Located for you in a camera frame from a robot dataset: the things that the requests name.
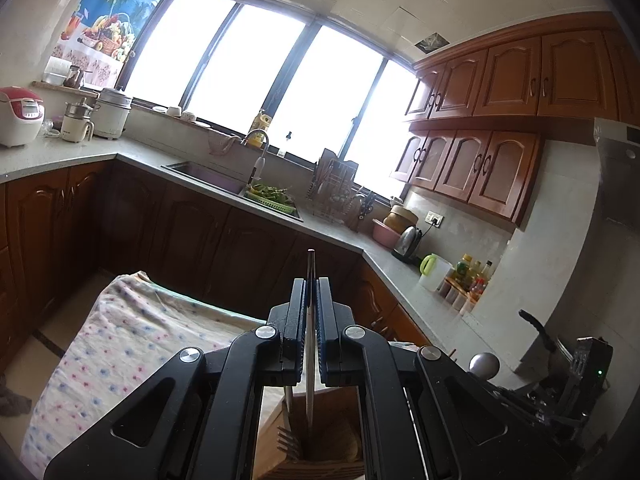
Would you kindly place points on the small white electric pot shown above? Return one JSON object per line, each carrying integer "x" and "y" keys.
{"x": 75, "y": 130}

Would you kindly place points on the clear dispenser bottle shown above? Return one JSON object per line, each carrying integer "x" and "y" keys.
{"x": 286, "y": 145}

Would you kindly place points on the speckled kitchen countertop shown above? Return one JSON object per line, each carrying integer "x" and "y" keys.
{"x": 320, "y": 230}

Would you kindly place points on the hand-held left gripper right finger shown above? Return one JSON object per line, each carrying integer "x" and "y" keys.
{"x": 322, "y": 310}

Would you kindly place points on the yellow bottle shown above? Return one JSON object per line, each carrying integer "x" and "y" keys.
{"x": 261, "y": 122}

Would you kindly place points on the wooden wall cabinets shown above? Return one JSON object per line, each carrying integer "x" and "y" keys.
{"x": 510, "y": 80}

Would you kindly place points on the red-label sauce bottle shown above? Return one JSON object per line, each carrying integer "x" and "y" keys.
{"x": 478, "y": 287}

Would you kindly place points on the wooden utensil holder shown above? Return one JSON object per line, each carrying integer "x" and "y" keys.
{"x": 340, "y": 435}

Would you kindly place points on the pink basin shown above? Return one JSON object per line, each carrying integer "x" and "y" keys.
{"x": 385, "y": 232}

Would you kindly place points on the knife block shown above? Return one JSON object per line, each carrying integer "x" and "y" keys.
{"x": 360, "y": 210}

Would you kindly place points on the round metal spoon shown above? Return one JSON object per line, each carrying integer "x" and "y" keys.
{"x": 484, "y": 365}

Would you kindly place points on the white steamer pot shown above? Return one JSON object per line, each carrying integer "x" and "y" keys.
{"x": 110, "y": 117}

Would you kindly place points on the wooden base cabinets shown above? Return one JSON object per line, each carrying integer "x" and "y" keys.
{"x": 190, "y": 230}

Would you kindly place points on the white bowl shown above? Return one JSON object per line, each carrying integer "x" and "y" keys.
{"x": 188, "y": 116}
{"x": 173, "y": 110}

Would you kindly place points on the metal fork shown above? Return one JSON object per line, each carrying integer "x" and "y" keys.
{"x": 289, "y": 442}

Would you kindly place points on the pink rag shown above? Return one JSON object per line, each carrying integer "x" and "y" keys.
{"x": 222, "y": 144}

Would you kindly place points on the kitchen sink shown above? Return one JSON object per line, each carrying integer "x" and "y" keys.
{"x": 200, "y": 175}

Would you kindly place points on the chrome kitchen faucet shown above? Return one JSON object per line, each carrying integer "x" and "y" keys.
{"x": 259, "y": 165}

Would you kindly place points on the green vegetable basket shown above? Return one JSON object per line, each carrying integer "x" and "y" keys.
{"x": 270, "y": 194}

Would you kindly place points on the steel range hood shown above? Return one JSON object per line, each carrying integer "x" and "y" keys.
{"x": 620, "y": 170}

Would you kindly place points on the yellow-capped condiment bottle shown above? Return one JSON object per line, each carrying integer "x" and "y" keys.
{"x": 466, "y": 264}

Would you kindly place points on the stainless electric kettle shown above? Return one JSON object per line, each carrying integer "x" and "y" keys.
{"x": 407, "y": 242}

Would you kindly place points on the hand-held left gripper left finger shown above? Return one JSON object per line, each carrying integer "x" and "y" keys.
{"x": 300, "y": 310}

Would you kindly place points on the brown pot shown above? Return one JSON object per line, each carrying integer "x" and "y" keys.
{"x": 400, "y": 217}

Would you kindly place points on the wall socket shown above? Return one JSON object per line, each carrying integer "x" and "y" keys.
{"x": 435, "y": 219}

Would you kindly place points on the white storage container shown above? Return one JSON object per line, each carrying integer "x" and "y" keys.
{"x": 55, "y": 70}

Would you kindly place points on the spice jar set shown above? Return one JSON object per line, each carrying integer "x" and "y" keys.
{"x": 457, "y": 297}

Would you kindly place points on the white red rice cooker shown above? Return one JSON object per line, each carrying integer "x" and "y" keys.
{"x": 20, "y": 115}

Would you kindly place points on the white floral tablecloth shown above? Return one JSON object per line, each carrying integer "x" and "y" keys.
{"x": 100, "y": 340}

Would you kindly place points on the grey floor rag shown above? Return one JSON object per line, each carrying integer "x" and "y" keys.
{"x": 12, "y": 400}

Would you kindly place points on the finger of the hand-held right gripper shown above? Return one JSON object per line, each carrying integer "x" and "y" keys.
{"x": 525, "y": 402}

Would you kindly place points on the kitchen window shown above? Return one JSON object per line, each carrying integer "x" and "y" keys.
{"x": 250, "y": 70}

